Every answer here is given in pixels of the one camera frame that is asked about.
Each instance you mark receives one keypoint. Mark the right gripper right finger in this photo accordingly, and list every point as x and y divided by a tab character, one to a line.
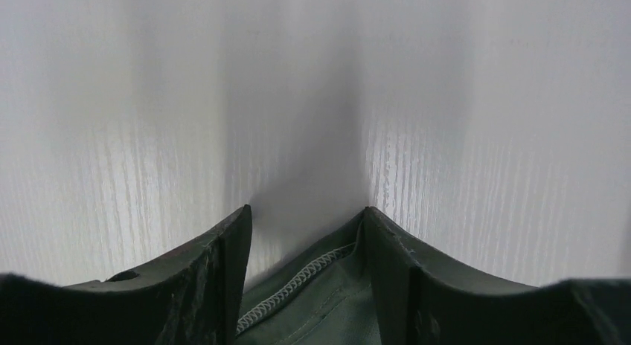
424	296

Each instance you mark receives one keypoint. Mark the grey t-shirt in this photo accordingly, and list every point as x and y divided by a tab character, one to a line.
323	296

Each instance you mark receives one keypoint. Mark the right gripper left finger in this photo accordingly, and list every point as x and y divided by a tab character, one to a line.
189	295

